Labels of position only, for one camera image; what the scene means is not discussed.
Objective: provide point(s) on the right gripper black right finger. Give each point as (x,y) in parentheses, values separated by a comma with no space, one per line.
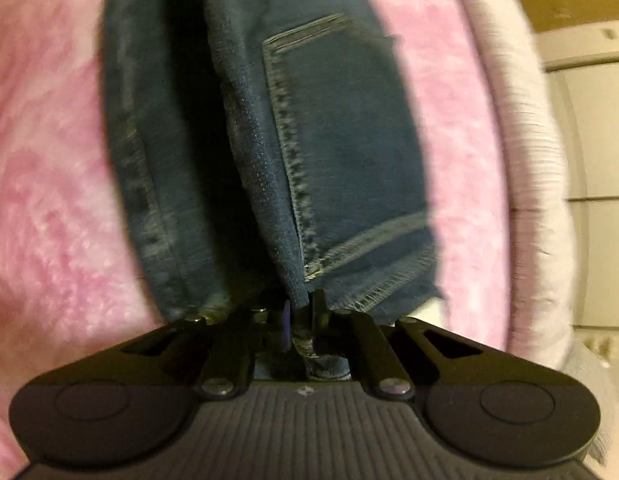
(350,345)

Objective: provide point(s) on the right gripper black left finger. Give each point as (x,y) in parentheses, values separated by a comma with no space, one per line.
(219,360)

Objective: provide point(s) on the dark blue denim jeans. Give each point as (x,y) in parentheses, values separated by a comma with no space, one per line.
(265,150)

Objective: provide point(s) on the white quilted comforter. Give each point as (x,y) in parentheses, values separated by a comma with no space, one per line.
(543,252)

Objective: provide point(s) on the pink rose pattern blanket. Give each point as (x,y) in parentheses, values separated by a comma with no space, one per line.
(68,285)

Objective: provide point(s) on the white drawer cabinet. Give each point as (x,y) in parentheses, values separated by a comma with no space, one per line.
(582,69)

